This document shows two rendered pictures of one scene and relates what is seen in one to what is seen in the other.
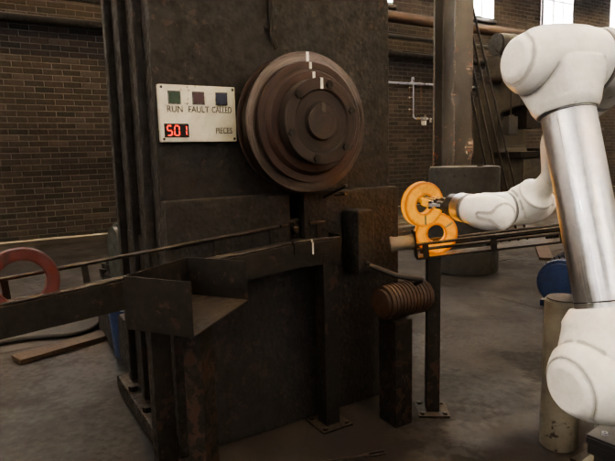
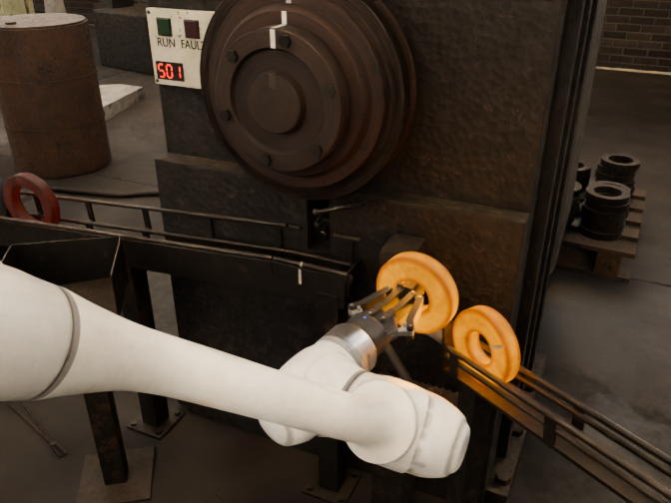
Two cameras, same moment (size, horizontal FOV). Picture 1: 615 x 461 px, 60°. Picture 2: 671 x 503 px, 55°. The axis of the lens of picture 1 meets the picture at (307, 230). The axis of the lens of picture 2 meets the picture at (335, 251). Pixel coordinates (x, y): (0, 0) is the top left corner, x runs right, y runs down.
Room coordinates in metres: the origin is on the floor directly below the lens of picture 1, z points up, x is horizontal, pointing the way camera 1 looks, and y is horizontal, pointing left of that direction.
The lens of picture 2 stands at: (1.17, -1.15, 1.45)
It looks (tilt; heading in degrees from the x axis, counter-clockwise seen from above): 28 degrees down; 56
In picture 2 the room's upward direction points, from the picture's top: straight up
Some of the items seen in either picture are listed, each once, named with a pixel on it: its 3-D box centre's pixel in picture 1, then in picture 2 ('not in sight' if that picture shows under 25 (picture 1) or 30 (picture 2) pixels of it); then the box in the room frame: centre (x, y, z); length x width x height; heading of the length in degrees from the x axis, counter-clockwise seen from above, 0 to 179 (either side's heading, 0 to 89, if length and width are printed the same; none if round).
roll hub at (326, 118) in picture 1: (319, 122); (280, 101); (1.79, -0.05, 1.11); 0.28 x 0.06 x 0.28; 121
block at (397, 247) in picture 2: (358, 241); (401, 288); (2.01, -0.19, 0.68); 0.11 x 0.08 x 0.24; 31
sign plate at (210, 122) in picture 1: (198, 113); (196, 50); (1.79, 0.35, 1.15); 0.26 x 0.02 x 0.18; 121
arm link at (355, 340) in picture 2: (464, 208); (346, 353); (1.64, -0.49, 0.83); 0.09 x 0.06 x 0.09; 111
